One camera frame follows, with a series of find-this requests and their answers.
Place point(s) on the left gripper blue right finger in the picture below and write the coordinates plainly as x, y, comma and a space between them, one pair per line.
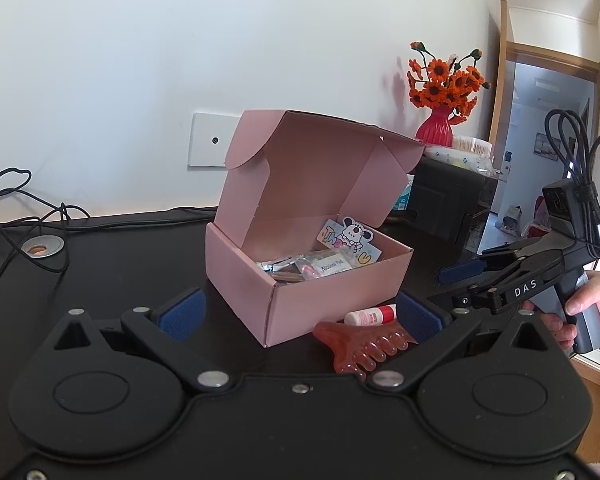
438, 334

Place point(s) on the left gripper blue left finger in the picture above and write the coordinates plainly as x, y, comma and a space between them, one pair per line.
162, 332

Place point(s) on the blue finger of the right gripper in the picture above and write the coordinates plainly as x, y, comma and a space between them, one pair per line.
461, 271
469, 296

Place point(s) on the red white tube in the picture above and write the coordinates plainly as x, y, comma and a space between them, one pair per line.
372, 316

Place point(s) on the cartoon sticker packet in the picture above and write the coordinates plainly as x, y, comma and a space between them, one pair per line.
351, 237

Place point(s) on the white cream tube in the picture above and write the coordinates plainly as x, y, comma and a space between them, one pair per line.
273, 266

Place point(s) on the grey clear sachet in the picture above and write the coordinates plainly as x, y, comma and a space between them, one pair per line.
322, 264

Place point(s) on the person right hand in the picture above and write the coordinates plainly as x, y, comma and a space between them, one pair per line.
586, 296

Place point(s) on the red translucent hand-shaped comb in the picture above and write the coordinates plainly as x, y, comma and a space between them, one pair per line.
358, 350

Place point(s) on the black appliance cabinet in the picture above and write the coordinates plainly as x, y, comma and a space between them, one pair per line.
449, 202

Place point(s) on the brown fish oil bottle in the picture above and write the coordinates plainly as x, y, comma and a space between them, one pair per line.
402, 201

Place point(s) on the clear wrapped packet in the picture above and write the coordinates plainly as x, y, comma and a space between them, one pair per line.
474, 162

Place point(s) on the cotton swab box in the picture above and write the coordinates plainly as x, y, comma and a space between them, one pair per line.
472, 145

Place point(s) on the red ribbed vase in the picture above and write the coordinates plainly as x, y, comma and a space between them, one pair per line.
436, 129

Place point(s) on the silver desk grommet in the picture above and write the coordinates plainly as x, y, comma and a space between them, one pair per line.
43, 246

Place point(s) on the pink cardboard box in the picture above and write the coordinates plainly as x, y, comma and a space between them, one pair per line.
288, 173

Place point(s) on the orange flower bouquet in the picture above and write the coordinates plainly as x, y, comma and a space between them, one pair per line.
449, 86

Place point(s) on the white wall socket strip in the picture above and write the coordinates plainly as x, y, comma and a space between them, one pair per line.
210, 138

